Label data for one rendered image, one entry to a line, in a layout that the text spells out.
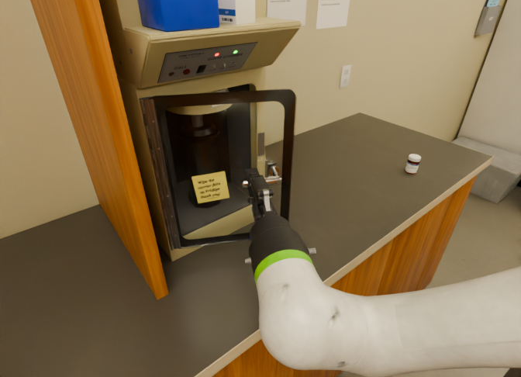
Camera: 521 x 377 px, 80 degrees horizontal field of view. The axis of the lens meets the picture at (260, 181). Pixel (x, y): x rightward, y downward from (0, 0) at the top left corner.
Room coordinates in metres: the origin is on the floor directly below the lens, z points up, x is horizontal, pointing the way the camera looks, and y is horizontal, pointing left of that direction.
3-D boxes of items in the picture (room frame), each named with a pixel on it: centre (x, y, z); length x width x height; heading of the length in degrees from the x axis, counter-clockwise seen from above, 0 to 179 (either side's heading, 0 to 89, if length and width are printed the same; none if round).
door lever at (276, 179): (0.61, 0.00, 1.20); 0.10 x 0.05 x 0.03; 101
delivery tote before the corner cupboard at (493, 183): (2.43, -1.97, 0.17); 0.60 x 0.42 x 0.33; 36
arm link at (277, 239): (0.36, -0.03, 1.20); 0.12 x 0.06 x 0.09; 101
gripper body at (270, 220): (0.43, -0.02, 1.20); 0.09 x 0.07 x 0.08; 11
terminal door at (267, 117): (0.62, 0.07, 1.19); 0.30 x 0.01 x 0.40; 101
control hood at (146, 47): (0.65, 0.08, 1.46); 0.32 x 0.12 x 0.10; 128
